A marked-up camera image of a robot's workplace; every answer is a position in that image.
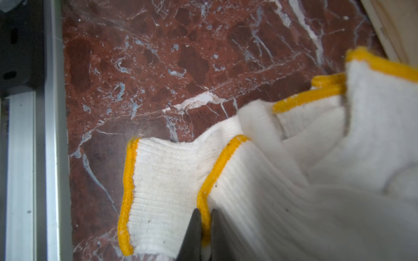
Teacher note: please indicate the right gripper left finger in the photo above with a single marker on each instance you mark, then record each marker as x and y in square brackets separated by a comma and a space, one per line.
[190, 249]

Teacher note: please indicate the white glove with yellow cuff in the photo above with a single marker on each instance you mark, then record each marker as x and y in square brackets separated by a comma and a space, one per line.
[333, 178]

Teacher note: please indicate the wooden clothes rack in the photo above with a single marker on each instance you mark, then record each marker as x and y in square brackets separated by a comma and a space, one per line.
[396, 24]

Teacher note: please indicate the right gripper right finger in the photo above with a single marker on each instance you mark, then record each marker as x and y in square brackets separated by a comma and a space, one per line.
[220, 250]

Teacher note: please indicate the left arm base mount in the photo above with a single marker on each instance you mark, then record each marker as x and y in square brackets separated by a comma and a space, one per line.
[22, 48]

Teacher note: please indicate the aluminium front rail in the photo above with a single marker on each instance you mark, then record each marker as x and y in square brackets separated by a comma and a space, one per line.
[35, 191]

